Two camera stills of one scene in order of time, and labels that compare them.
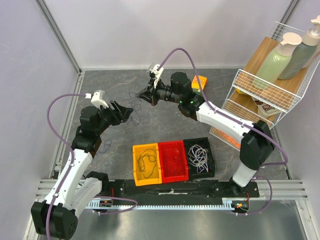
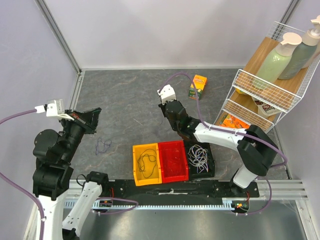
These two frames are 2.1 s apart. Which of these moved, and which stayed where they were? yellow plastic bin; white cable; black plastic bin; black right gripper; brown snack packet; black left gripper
Moved: black left gripper; black right gripper
Stayed: brown snack packet; yellow plastic bin; black plastic bin; white cable
